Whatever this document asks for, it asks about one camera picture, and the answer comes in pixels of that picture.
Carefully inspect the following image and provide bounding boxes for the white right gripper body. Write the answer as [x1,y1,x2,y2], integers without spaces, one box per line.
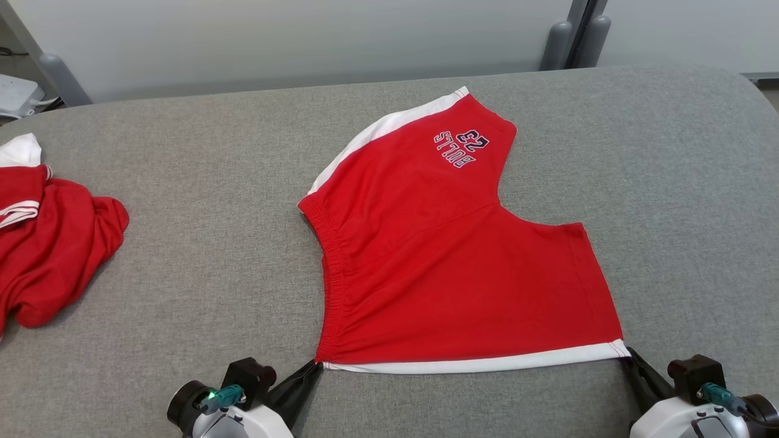
[629,395,751,438]

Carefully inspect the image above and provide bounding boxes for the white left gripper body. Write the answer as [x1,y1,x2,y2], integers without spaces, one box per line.
[194,403,295,438]

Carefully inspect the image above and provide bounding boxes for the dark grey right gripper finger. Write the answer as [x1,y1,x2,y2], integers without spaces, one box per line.
[629,349,676,402]
[623,347,662,413]

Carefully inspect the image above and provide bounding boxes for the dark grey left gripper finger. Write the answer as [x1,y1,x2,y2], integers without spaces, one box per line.
[267,360,320,414]
[281,362,324,428]

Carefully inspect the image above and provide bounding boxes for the red shorts with white stripe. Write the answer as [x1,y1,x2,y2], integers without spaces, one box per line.
[297,86,632,375]

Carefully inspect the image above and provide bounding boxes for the red jersey with white sleeves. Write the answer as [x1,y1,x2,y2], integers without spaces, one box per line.
[0,133,130,341]

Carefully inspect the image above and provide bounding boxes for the white power strip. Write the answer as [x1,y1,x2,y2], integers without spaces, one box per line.
[0,74,46,120]

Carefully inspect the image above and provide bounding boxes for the teal left camera cable connector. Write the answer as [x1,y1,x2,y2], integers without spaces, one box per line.
[200,384,247,415]

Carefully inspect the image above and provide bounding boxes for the teal camera cable connector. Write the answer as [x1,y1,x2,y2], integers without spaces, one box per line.
[697,382,748,418]
[200,384,247,415]

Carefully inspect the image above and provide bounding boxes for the teal right camera cable connector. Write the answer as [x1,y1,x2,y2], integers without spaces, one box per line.
[697,382,748,418]

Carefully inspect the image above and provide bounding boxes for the grey partition frame post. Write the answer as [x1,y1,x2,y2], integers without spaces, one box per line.
[575,0,612,69]
[0,0,93,108]
[539,0,590,71]

